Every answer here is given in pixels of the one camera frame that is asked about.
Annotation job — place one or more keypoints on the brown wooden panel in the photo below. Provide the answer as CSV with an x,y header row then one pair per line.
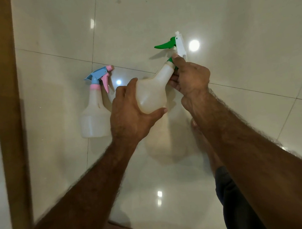
x,y
0,78

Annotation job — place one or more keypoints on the person's right thumb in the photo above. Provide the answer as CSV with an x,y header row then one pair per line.
x,y
178,60

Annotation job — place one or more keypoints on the person's left middle finger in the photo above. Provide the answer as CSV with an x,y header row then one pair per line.
x,y
120,92

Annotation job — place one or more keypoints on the white spray bottle blue pink trigger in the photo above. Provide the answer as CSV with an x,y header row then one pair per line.
x,y
94,118

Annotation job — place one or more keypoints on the person's left thumb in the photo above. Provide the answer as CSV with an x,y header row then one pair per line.
x,y
156,114

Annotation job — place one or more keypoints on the person's left forearm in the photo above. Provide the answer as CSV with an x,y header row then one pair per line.
x,y
89,192

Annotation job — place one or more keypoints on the person's right leg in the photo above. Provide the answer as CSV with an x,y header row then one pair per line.
x,y
209,150

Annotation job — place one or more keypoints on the white spray bottle green trigger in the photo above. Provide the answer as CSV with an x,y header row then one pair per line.
x,y
151,92

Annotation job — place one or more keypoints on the person's right forearm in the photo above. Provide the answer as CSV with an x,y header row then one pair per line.
x,y
254,156

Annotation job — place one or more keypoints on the person's right hand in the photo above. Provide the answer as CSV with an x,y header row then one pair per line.
x,y
194,79

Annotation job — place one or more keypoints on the person's left hand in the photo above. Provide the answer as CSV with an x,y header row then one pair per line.
x,y
126,118

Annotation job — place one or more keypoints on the dark shorts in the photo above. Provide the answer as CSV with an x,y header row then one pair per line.
x,y
235,205

